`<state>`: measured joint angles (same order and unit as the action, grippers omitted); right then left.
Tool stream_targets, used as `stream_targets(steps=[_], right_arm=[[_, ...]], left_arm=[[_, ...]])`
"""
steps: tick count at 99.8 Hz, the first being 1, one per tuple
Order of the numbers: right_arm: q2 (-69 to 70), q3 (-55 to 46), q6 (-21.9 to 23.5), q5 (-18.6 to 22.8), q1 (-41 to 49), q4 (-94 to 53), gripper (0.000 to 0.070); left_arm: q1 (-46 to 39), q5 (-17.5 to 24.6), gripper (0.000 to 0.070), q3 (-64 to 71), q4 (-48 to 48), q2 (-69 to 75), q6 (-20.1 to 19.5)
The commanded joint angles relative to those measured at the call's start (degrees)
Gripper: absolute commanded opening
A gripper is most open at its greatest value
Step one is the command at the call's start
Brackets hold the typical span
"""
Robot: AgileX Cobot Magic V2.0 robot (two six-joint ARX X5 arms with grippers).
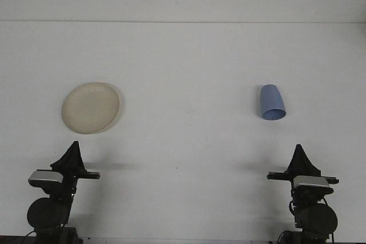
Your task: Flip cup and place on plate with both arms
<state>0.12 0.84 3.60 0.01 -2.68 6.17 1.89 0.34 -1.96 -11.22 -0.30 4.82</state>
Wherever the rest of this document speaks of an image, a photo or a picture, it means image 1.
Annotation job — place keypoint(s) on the pale blue cup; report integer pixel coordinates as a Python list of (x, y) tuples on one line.
[(271, 98)]

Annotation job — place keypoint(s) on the pale round plate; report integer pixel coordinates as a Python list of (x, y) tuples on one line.
[(90, 108)]

